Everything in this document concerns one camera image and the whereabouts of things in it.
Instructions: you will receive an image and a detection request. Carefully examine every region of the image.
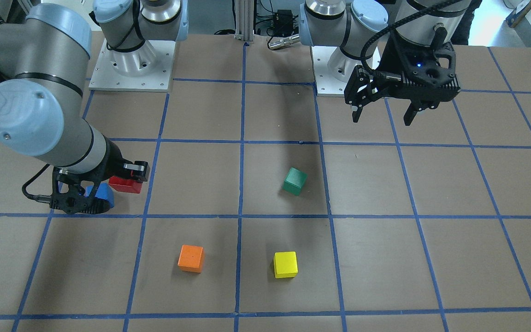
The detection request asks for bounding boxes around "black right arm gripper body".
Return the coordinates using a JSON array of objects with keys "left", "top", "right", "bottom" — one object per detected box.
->
[{"left": 77, "top": 138, "right": 130, "bottom": 183}]

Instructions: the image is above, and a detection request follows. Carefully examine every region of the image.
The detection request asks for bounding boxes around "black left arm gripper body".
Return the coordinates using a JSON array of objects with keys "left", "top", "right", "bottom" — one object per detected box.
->
[{"left": 374, "top": 35, "right": 425, "bottom": 104}]

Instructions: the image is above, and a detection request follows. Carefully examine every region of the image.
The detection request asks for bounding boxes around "red wooden block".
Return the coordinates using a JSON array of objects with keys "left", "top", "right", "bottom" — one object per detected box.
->
[{"left": 108, "top": 176, "right": 142, "bottom": 194}]

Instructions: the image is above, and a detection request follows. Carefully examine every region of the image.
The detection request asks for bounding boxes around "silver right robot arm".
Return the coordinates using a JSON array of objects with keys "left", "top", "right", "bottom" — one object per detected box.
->
[{"left": 0, "top": 0, "right": 149, "bottom": 183}]

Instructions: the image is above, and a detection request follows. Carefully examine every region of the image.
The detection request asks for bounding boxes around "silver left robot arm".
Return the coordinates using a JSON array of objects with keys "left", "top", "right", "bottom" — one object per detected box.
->
[{"left": 298, "top": 0, "right": 470, "bottom": 126}]

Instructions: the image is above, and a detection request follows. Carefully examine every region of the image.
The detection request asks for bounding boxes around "blue wooden block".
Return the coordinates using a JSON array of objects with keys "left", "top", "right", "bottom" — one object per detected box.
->
[{"left": 83, "top": 183, "right": 114, "bottom": 214}]

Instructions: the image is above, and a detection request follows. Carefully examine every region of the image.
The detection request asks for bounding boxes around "orange wooden block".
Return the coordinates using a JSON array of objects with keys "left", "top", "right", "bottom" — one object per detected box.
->
[{"left": 177, "top": 244, "right": 205, "bottom": 273}]

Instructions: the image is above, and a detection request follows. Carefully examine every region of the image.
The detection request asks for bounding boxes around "green wooden block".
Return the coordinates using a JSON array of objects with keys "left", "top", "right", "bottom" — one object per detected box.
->
[{"left": 282, "top": 167, "right": 308, "bottom": 196}]

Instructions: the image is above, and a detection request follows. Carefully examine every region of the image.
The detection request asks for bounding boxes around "yellow wooden block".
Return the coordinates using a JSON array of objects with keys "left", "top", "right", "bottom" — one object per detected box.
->
[{"left": 273, "top": 251, "right": 298, "bottom": 279}]

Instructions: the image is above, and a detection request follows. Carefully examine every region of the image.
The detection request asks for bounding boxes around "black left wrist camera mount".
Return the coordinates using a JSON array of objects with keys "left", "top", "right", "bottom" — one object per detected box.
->
[{"left": 376, "top": 41, "right": 461, "bottom": 104}]

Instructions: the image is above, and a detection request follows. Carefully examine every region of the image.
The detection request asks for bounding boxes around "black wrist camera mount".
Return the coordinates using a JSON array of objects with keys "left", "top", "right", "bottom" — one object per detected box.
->
[
  {"left": 376, "top": 41, "right": 461, "bottom": 104},
  {"left": 21, "top": 164, "right": 102, "bottom": 214}
]

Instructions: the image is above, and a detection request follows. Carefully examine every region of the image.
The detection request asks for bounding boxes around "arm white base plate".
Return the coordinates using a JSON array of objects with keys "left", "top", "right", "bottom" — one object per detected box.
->
[
  {"left": 88, "top": 41, "right": 177, "bottom": 93},
  {"left": 311, "top": 46, "right": 360, "bottom": 97}
]

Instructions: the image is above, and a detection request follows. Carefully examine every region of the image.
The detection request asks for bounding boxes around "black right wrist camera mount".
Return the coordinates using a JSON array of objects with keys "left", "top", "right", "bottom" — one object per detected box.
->
[{"left": 21, "top": 164, "right": 102, "bottom": 214}]

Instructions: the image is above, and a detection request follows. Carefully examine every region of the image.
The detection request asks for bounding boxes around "aluminium frame post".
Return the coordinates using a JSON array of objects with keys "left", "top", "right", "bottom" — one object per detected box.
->
[{"left": 233, "top": 0, "right": 256, "bottom": 44}]

